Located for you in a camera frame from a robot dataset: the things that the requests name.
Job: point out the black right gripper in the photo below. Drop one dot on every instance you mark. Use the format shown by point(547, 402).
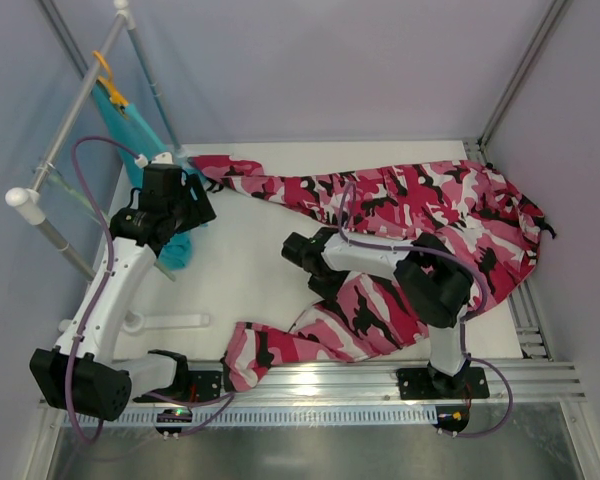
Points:
point(325, 286)

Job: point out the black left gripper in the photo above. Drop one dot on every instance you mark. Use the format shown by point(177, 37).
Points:
point(200, 201)

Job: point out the pink camouflage trousers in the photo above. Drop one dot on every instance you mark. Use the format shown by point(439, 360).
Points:
point(471, 208)

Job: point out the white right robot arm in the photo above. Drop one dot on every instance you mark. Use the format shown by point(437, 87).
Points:
point(422, 274)

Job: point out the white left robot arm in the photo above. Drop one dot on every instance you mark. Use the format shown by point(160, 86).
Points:
point(79, 374)

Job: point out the orange plastic hanger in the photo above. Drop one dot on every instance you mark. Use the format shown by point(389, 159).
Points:
point(107, 81)

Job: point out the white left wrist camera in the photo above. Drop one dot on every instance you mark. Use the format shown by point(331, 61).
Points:
point(164, 158)

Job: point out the aluminium frame rail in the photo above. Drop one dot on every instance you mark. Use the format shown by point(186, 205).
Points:
point(376, 383)

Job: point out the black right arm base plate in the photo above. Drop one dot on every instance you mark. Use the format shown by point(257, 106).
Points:
point(424, 383)

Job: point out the grey slotted cable duct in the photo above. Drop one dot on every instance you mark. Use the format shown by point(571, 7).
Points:
point(278, 416)

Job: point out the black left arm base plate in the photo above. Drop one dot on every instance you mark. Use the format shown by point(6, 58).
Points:
point(194, 386)

